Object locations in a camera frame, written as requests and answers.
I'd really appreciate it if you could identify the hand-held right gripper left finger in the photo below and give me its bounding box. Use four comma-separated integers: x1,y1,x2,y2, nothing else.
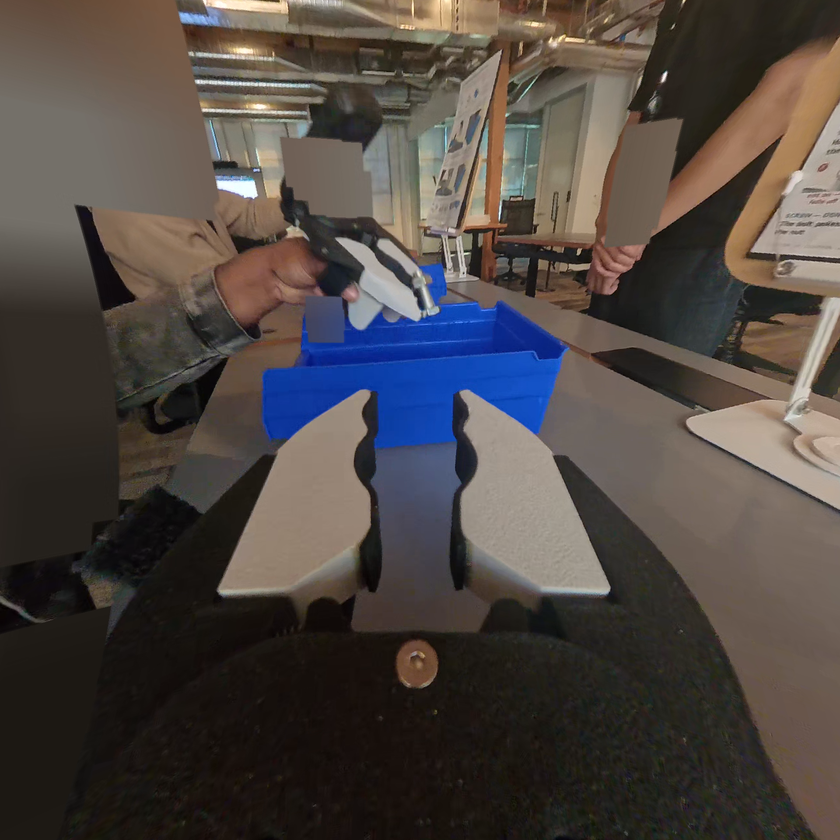
217,389,383,623

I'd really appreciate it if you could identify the printed instruction sheet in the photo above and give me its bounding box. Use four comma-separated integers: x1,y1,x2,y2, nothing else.
748,98,840,262

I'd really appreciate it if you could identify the person's left hand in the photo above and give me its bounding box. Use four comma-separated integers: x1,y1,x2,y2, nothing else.
215,238,361,329

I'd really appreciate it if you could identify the white poster stand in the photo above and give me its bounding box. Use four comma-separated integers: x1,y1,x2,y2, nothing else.
433,223,473,282

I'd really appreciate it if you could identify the computer monitor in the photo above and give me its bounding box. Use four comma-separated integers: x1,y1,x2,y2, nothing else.
213,164,263,201

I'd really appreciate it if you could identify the instruction sheet on stand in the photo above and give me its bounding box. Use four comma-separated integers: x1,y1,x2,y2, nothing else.
686,39,840,513

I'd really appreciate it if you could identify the person's left forearm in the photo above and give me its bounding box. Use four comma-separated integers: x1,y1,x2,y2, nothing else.
101,269,263,411

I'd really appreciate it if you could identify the wooden desk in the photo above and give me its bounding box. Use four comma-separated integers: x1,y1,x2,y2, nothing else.
420,222,597,280

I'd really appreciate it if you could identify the wooden pillar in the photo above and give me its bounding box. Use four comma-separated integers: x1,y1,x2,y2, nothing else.
479,39,514,283

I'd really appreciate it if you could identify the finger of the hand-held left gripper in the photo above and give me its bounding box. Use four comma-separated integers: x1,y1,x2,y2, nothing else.
367,236,424,283
336,244,429,330

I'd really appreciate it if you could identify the printed poster board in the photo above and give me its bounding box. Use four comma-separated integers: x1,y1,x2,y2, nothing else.
425,49,505,232

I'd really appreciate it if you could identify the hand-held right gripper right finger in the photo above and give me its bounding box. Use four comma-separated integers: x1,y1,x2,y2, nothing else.
449,389,611,614

